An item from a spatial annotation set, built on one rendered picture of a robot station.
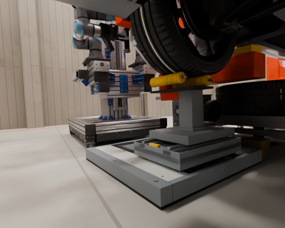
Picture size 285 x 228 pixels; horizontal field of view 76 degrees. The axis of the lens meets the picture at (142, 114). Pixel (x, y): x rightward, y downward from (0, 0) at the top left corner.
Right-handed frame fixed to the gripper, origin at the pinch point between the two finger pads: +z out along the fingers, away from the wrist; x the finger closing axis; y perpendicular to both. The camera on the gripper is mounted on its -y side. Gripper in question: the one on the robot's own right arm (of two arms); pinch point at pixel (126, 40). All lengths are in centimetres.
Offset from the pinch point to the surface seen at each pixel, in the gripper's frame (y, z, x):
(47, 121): -73, -11, 334
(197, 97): -43, 17, -45
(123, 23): -1.6, -16.5, -25.2
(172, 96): -41, 12, -31
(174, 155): -68, -12, -56
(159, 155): -70, -12, -45
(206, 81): -35, 15, -53
